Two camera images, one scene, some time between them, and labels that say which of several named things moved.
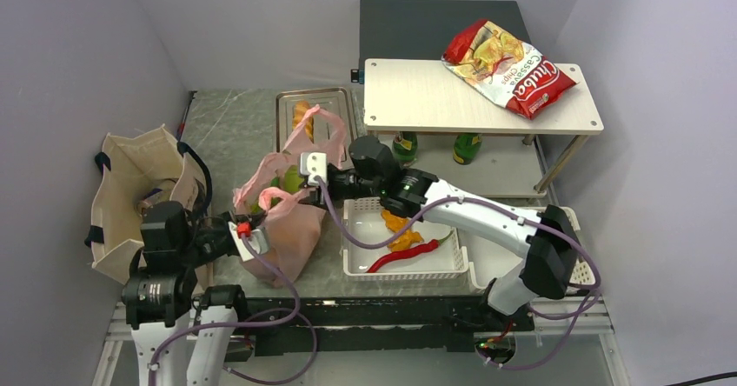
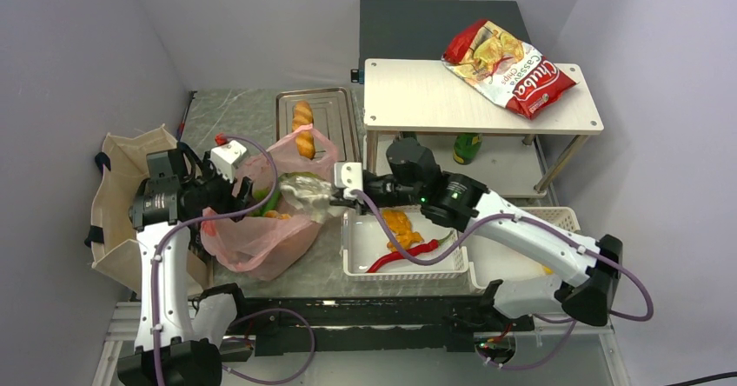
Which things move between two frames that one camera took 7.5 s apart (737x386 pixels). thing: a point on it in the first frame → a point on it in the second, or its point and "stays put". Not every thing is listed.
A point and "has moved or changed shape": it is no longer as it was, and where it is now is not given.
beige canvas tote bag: (133, 173) stays put
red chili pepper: (432, 244) stays put
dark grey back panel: (424, 29) stays put
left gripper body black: (210, 240) → (215, 192)
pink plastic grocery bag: (281, 191) has moved or changed shape
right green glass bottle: (466, 148) stays put
